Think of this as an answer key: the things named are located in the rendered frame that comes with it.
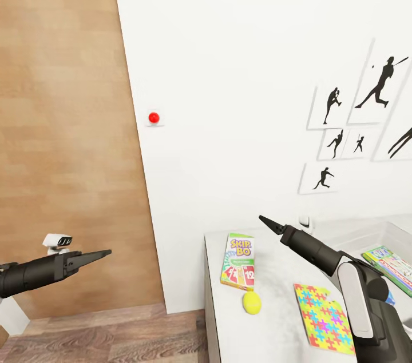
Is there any tennis ball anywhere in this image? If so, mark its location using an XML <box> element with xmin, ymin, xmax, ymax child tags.
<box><xmin>243</xmin><ymin>291</ymin><xmax>262</xmax><ymax>315</ymax></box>

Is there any toy box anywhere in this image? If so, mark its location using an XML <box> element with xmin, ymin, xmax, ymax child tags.
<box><xmin>322</xmin><ymin>221</ymin><xmax>412</xmax><ymax>335</ymax></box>

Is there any jigsaw puzzle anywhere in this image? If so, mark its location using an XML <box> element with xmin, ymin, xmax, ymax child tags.
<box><xmin>294</xmin><ymin>284</ymin><xmax>356</xmax><ymax>357</ymax></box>

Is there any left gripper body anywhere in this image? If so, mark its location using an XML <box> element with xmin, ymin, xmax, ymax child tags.
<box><xmin>23</xmin><ymin>252</ymin><xmax>79</xmax><ymax>290</ymax></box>

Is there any board game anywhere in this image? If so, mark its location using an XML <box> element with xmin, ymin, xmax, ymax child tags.
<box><xmin>221</xmin><ymin>232</ymin><xmax>255</xmax><ymax>292</ymax></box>
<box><xmin>386</xmin><ymin>290</ymin><xmax>395</xmax><ymax>306</ymax></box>
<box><xmin>362</xmin><ymin>246</ymin><xmax>412</xmax><ymax>297</ymax></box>

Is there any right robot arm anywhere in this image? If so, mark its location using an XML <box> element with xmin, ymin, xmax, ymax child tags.
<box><xmin>259</xmin><ymin>215</ymin><xmax>412</xmax><ymax>363</ymax></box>

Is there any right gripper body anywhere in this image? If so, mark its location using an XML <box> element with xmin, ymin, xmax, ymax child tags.
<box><xmin>280</xmin><ymin>225</ymin><xmax>324</xmax><ymax>264</ymax></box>

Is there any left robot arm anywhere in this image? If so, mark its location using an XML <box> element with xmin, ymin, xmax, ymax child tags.
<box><xmin>0</xmin><ymin>233</ymin><xmax>112</xmax><ymax>305</ymax></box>

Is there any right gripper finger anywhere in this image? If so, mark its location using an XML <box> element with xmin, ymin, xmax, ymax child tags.
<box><xmin>259</xmin><ymin>215</ymin><xmax>291</xmax><ymax>236</ymax></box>

